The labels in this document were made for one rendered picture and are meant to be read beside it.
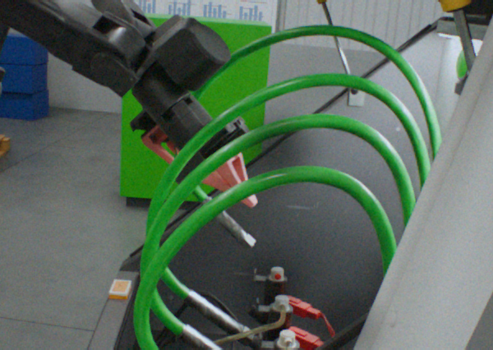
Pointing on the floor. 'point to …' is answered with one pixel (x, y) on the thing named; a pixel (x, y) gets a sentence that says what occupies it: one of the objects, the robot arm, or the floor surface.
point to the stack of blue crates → (23, 79)
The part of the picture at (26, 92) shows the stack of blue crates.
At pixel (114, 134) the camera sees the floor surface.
